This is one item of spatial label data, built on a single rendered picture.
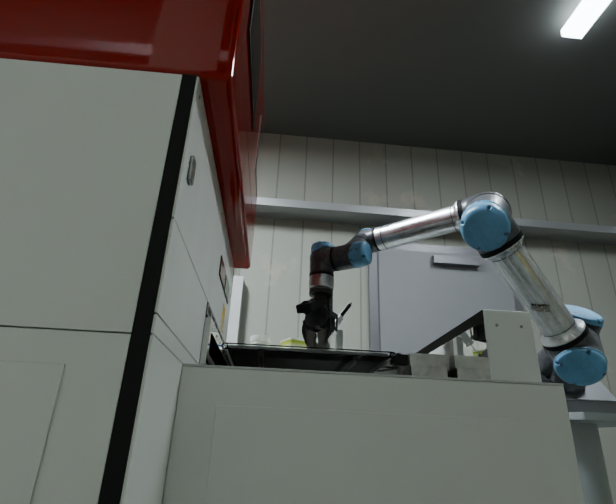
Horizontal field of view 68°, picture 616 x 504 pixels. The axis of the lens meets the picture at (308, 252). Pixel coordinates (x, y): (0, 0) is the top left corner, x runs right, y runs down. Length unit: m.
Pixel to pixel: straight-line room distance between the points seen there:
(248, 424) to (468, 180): 3.49
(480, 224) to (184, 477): 0.85
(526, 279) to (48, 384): 1.04
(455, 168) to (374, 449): 3.45
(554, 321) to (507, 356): 0.39
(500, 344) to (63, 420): 0.71
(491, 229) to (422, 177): 2.73
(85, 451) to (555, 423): 0.68
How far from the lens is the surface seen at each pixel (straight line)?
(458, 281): 3.51
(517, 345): 0.94
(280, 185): 3.60
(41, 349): 0.61
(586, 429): 1.51
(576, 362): 1.32
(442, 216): 1.36
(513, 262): 1.23
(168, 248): 0.60
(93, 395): 0.58
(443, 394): 0.79
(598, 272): 4.19
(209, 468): 0.74
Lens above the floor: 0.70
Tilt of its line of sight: 24 degrees up
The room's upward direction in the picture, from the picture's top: 2 degrees clockwise
